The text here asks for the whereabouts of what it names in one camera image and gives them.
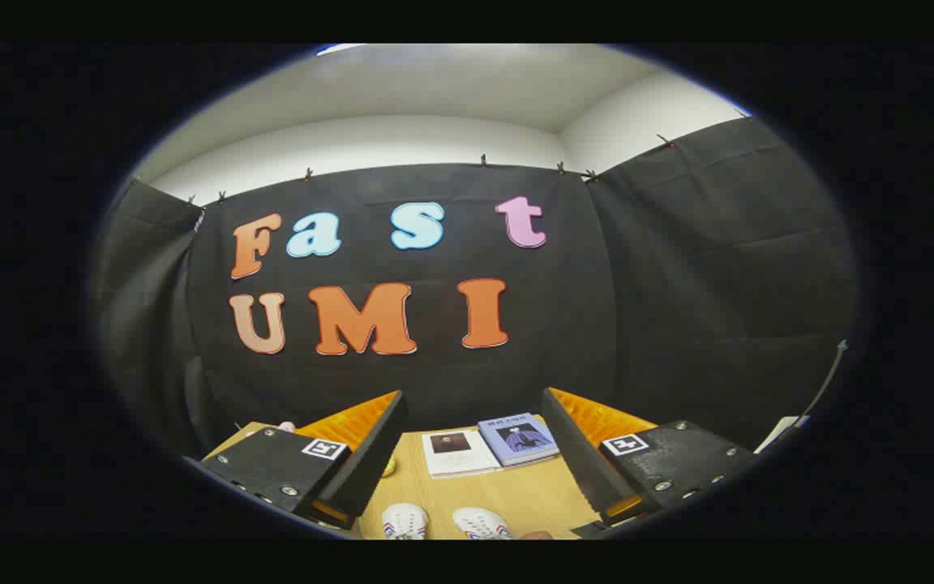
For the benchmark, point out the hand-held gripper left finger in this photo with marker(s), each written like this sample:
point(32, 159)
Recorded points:
point(370, 462)

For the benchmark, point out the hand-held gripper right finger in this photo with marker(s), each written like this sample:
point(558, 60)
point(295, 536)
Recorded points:
point(580, 462)

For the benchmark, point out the white striped canvas shoe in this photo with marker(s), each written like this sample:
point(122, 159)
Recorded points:
point(404, 519)
point(479, 523)

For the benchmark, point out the blue book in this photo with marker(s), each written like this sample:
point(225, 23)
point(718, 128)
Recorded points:
point(516, 442)

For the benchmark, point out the white book with dark portrait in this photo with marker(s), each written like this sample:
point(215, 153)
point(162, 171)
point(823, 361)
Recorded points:
point(467, 462)

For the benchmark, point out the black backdrop cloth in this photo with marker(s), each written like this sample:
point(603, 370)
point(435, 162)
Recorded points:
point(597, 324)

